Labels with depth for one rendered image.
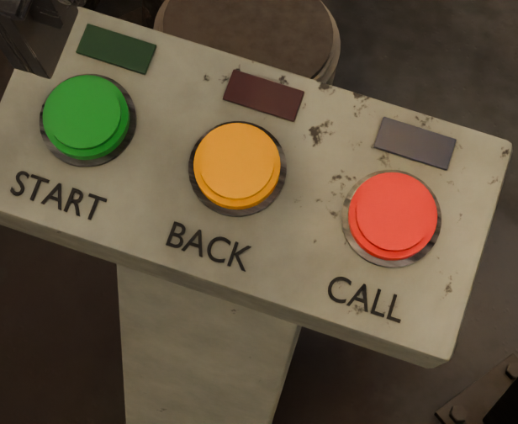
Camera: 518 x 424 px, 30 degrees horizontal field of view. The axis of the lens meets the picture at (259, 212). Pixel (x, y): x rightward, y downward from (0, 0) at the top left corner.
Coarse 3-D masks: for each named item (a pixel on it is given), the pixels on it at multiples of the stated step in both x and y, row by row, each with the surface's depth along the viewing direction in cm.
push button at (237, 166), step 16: (224, 128) 45; (240, 128) 44; (256, 128) 45; (208, 144) 44; (224, 144) 44; (240, 144) 44; (256, 144) 44; (272, 144) 44; (208, 160) 44; (224, 160) 44; (240, 160) 44; (256, 160) 44; (272, 160) 44; (208, 176) 44; (224, 176) 44; (240, 176) 44; (256, 176) 44; (272, 176) 44; (208, 192) 44; (224, 192) 44; (240, 192) 44; (256, 192) 44; (240, 208) 44
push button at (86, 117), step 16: (80, 80) 45; (96, 80) 45; (64, 96) 45; (80, 96) 45; (96, 96) 45; (112, 96) 45; (48, 112) 45; (64, 112) 45; (80, 112) 45; (96, 112) 45; (112, 112) 45; (128, 112) 45; (48, 128) 45; (64, 128) 44; (80, 128) 44; (96, 128) 44; (112, 128) 44; (128, 128) 45; (64, 144) 44; (80, 144) 44; (96, 144) 44; (112, 144) 45
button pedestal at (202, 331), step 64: (64, 64) 46; (192, 64) 46; (256, 64) 46; (0, 128) 46; (192, 128) 46; (320, 128) 45; (448, 128) 45; (0, 192) 45; (64, 192) 45; (128, 192) 45; (192, 192) 45; (320, 192) 45; (448, 192) 45; (128, 256) 45; (192, 256) 44; (256, 256) 44; (320, 256) 44; (448, 256) 44; (128, 320) 54; (192, 320) 52; (256, 320) 49; (320, 320) 44; (384, 320) 43; (448, 320) 43; (128, 384) 62; (192, 384) 59; (256, 384) 56
